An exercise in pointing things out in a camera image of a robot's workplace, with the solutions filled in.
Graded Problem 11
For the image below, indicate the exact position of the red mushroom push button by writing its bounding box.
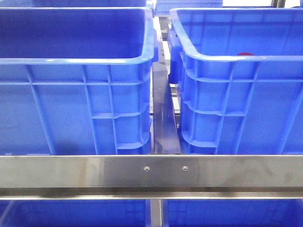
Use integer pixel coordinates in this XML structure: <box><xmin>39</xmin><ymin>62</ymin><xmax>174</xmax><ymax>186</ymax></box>
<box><xmin>238</xmin><ymin>52</ymin><xmax>254</xmax><ymax>56</ymax></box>

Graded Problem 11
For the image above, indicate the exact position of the steel divider bar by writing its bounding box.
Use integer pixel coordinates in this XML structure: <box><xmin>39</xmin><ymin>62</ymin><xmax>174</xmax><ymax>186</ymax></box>
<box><xmin>152</xmin><ymin>61</ymin><xmax>181</xmax><ymax>155</ymax></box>

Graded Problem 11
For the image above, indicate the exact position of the blue crate front left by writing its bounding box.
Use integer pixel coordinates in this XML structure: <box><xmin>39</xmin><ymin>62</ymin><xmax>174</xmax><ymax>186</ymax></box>
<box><xmin>0</xmin><ymin>7</ymin><xmax>157</xmax><ymax>155</ymax></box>

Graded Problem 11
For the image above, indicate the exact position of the blue crate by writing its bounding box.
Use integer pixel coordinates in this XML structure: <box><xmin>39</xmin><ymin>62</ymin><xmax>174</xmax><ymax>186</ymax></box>
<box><xmin>0</xmin><ymin>200</ymin><xmax>151</xmax><ymax>227</ymax></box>
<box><xmin>164</xmin><ymin>199</ymin><xmax>303</xmax><ymax>227</ymax></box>
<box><xmin>0</xmin><ymin>0</ymin><xmax>155</xmax><ymax>9</ymax></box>
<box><xmin>156</xmin><ymin>0</ymin><xmax>223</xmax><ymax>16</ymax></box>
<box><xmin>168</xmin><ymin>8</ymin><xmax>303</xmax><ymax>155</ymax></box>
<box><xmin>0</xmin><ymin>7</ymin><xmax>157</xmax><ymax>155</ymax></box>

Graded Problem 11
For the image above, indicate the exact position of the blue crate front right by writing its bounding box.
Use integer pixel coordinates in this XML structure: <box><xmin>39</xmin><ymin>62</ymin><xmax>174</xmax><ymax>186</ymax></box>
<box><xmin>168</xmin><ymin>8</ymin><xmax>303</xmax><ymax>155</ymax></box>

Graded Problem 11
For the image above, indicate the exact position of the blue crate lower right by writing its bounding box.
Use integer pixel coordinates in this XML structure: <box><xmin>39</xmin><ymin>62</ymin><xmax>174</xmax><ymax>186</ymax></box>
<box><xmin>164</xmin><ymin>199</ymin><xmax>303</xmax><ymax>227</ymax></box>

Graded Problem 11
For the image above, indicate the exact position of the blue crate rear right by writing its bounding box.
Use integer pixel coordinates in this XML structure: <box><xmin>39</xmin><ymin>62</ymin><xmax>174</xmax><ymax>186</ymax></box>
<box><xmin>156</xmin><ymin>0</ymin><xmax>223</xmax><ymax>16</ymax></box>

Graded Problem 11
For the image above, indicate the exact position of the blue crate lower left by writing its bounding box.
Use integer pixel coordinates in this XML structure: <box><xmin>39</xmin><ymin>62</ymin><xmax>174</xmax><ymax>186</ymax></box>
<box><xmin>0</xmin><ymin>200</ymin><xmax>151</xmax><ymax>227</ymax></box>

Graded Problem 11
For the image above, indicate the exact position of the blue crate rear left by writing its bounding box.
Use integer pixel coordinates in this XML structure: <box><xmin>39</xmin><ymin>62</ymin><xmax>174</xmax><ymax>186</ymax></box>
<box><xmin>0</xmin><ymin>0</ymin><xmax>155</xmax><ymax>9</ymax></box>

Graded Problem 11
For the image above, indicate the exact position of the right rail screw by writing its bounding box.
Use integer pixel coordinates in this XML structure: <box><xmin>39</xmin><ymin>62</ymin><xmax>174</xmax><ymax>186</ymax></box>
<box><xmin>182</xmin><ymin>166</ymin><xmax>188</xmax><ymax>172</ymax></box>

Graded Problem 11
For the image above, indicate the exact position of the steel rack front rail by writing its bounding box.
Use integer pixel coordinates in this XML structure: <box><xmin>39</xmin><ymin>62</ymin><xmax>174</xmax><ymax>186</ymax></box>
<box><xmin>0</xmin><ymin>155</ymin><xmax>303</xmax><ymax>200</ymax></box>

